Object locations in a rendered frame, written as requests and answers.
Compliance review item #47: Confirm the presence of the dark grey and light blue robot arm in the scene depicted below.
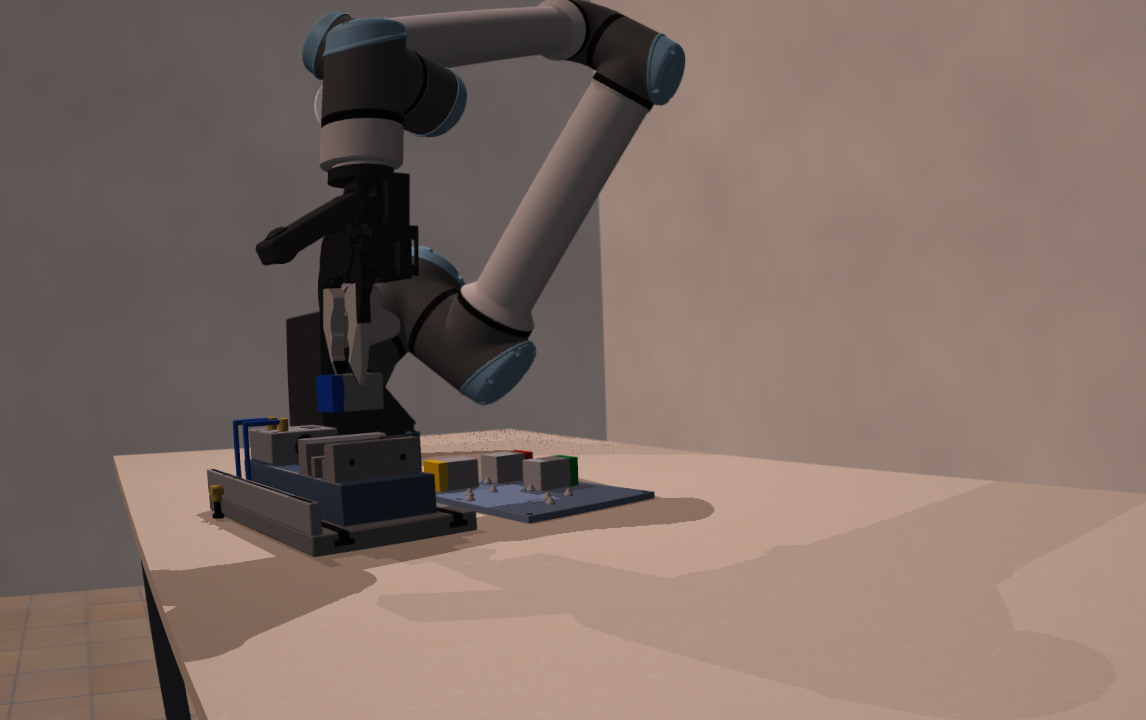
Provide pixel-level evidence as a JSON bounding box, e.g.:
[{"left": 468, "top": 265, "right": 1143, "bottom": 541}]
[{"left": 256, "top": 0, "right": 685, "bottom": 405}]

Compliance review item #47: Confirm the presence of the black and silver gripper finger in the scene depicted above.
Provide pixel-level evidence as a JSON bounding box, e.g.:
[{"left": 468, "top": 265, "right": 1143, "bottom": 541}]
[
  {"left": 317, "top": 268, "right": 350, "bottom": 374},
  {"left": 344, "top": 244, "right": 401, "bottom": 386}
]

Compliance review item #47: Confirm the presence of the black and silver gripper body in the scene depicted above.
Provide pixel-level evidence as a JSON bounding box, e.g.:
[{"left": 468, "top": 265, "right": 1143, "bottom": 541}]
[{"left": 320, "top": 164, "right": 419, "bottom": 285}]

